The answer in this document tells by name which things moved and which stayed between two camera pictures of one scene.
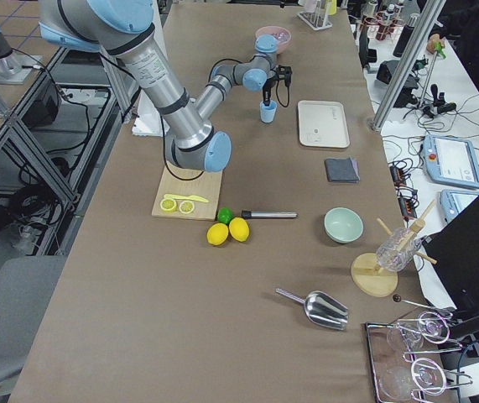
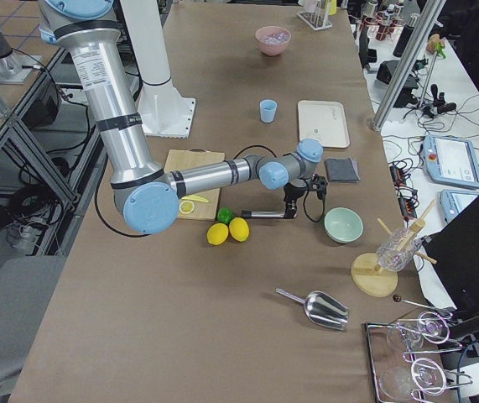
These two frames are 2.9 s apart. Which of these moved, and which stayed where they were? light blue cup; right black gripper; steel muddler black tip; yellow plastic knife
Moved: right black gripper
Stayed: steel muddler black tip; light blue cup; yellow plastic knife
